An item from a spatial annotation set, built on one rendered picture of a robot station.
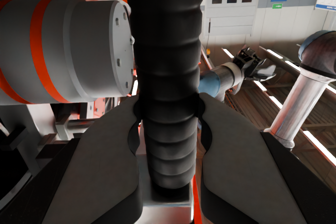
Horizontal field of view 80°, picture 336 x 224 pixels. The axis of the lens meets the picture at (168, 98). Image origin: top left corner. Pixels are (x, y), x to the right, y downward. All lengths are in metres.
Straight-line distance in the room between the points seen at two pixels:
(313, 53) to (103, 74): 0.68
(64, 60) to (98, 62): 0.03
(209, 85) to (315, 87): 0.40
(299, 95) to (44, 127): 0.74
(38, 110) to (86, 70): 0.16
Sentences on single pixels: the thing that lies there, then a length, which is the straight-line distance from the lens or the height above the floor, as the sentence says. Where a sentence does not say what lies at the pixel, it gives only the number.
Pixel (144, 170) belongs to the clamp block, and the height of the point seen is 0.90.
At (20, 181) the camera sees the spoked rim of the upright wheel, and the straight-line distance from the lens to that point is 0.50.
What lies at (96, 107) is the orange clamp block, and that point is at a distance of 0.59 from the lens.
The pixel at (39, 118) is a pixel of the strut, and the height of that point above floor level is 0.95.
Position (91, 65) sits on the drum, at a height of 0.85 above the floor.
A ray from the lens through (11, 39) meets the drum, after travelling 0.28.
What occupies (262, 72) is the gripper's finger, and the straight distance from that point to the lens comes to 0.77.
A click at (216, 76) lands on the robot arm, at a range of 0.55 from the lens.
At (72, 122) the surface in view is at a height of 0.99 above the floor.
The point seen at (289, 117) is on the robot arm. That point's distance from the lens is 0.84.
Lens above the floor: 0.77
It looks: 30 degrees up
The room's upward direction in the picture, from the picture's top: 178 degrees clockwise
